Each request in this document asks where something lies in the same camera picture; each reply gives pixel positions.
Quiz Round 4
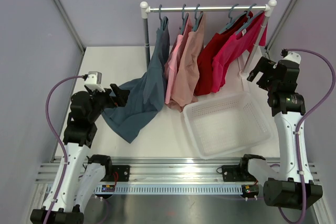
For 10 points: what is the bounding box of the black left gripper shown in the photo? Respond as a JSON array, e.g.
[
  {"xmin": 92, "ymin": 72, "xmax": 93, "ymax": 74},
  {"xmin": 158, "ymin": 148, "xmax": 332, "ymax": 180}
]
[{"xmin": 87, "ymin": 83, "xmax": 129, "ymax": 122}]

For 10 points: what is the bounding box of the blue-grey t shirt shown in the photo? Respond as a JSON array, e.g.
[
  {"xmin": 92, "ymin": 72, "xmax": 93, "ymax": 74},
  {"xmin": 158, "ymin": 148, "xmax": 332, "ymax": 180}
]
[{"xmin": 102, "ymin": 16, "xmax": 170, "ymax": 143}]

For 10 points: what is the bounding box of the light pink t shirt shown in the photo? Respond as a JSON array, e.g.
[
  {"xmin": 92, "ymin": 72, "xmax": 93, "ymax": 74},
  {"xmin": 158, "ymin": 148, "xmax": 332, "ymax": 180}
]
[{"xmin": 164, "ymin": 14, "xmax": 190, "ymax": 104}]

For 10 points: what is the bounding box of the teal hanger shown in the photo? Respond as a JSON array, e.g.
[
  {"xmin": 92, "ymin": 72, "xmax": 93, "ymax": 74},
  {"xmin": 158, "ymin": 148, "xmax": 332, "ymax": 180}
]
[
  {"xmin": 192, "ymin": 4, "xmax": 203, "ymax": 31},
  {"xmin": 235, "ymin": 3, "xmax": 264, "ymax": 36},
  {"xmin": 219, "ymin": 4, "xmax": 250, "ymax": 34},
  {"xmin": 158, "ymin": 4, "xmax": 169, "ymax": 31},
  {"xmin": 180, "ymin": 4, "xmax": 189, "ymax": 35}
]

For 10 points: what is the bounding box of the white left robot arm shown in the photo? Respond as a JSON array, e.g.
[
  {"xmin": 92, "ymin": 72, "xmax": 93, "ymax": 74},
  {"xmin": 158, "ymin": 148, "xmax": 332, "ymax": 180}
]
[{"xmin": 30, "ymin": 84, "xmax": 130, "ymax": 223}]

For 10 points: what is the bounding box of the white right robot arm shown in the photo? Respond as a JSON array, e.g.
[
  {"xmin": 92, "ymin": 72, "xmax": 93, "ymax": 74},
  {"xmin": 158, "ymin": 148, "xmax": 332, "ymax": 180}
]
[{"xmin": 238, "ymin": 55, "xmax": 323, "ymax": 211}]

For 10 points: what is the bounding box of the magenta t shirt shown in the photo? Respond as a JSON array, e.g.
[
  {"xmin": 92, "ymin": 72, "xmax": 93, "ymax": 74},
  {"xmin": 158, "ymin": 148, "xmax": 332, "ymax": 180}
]
[{"xmin": 211, "ymin": 12, "xmax": 265, "ymax": 93}]

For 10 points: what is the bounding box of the dark red t shirt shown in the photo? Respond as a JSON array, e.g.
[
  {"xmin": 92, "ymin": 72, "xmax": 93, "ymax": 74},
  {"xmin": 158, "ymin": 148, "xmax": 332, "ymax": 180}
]
[{"xmin": 194, "ymin": 13, "xmax": 253, "ymax": 96}]

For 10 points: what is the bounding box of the beige pink t shirt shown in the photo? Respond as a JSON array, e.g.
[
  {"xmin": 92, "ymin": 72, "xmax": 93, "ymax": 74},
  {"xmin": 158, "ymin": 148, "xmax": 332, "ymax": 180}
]
[{"xmin": 166, "ymin": 14, "xmax": 206, "ymax": 112}]

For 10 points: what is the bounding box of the white perforated plastic basket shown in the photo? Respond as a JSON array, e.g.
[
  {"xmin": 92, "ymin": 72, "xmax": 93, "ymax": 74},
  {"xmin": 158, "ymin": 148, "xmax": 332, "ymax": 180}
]
[{"xmin": 183, "ymin": 92, "xmax": 274, "ymax": 159}]

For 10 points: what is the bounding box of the metal clothes rack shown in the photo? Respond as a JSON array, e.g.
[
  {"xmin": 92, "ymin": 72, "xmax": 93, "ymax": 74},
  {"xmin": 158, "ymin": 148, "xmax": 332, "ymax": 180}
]
[{"xmin": 140, "ymin": 0, "xmax": 277, "ymax": 79}]

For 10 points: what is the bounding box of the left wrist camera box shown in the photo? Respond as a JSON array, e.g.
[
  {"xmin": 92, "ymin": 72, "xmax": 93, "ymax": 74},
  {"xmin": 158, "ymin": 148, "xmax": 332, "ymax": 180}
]
[{"xmin": 84, "ymin": 71, "xmax": 105, "ymax": 93}]

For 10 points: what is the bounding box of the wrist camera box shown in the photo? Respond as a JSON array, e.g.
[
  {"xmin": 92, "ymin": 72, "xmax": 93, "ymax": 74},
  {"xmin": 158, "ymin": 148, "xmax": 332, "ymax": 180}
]
[
  {"xmin": 84, "ymin": 71, "xmax": 105, "ymax": 93},
  {"xmin": 281, "ymin": 49, "xmax": 301, "ymax": 65}
]

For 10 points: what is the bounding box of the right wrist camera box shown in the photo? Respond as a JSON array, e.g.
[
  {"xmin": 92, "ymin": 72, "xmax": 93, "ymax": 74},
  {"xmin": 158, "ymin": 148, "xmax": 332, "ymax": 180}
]
[{"xmin": 281, "ymin": 49, "xmax": 301, "ymax": 65}]

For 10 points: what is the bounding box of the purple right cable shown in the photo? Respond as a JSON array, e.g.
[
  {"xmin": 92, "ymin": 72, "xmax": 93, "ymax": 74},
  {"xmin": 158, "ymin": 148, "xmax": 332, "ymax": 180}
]
[{"xmin": 278, "ymin": 48, "xmax": 336, "ymax": 223}]

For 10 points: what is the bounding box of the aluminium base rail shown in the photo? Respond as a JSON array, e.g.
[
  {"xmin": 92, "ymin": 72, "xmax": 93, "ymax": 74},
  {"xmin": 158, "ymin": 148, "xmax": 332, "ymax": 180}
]
[{"xmin": 35, "ymin": 157, "xmax": 321, "ymax": 185}]

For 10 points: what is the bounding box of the white slotted cable duct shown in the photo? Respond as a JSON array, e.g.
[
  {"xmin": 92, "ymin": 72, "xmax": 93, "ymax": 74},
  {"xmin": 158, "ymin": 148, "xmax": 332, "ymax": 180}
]
[{"xmin": 93, "ymin": 184, "xmax": 243, "ymax": 195}]

